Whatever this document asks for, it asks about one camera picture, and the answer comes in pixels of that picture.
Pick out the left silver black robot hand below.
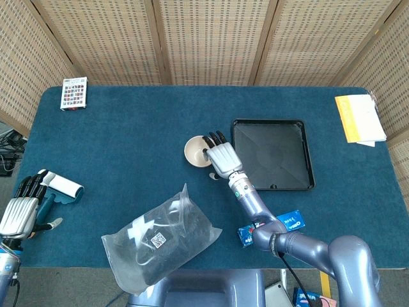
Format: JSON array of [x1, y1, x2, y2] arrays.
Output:
[[0, 169, 64, 240]]

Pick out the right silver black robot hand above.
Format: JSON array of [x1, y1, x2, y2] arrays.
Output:
[[201, 130, 243, 180]]

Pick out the white bowl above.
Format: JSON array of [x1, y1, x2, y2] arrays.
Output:
[[184, 136, 213, 169]]

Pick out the black square plastic tray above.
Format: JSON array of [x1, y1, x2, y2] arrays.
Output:
[[230, 118, 316, 192]]

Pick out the teal lint roller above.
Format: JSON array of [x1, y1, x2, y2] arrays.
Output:
[[36, 169, 85, 228]]

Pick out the blue Oreo cookie box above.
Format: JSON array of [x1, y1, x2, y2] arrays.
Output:
[[237, 209, 304, 247]]

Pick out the blue felt table cover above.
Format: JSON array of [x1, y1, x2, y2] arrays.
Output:
[[0, 85, 404, 269]]

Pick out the clear plastic bag black contents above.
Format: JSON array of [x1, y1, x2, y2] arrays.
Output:
[[101, 183, 223, 295]]

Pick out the woven bamboo folding screen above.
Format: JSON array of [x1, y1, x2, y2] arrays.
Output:
[[0, 0, 409, 199]]

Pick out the white box with colourful grid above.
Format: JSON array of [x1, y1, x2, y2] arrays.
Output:
[[59, 77, 88, 111]]

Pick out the grey-blue robot torso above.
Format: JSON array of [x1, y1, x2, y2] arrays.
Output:
[[127, 268, 266, 307]]

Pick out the yellow and white booklet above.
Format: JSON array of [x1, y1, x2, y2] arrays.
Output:
[[334, 93, 387, 144]]

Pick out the white grey flat board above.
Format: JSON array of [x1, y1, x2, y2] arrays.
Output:
[[264, 281, 291, 307]]

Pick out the blue pink Oreo box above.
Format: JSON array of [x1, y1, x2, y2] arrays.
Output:
[[293, 287, 338, 307]]

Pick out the black floor cables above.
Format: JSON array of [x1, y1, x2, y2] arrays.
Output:
[[0, 127, 27, 176]]

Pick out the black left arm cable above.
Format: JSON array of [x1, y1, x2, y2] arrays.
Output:
[[11, 271, 21, 307]]

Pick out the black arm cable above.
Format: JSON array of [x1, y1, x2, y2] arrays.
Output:
[[11, 271, 21, 307], [277, 251, 316, 307]]

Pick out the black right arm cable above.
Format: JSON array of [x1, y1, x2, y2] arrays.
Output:
[[277, 251, 316, 307]]

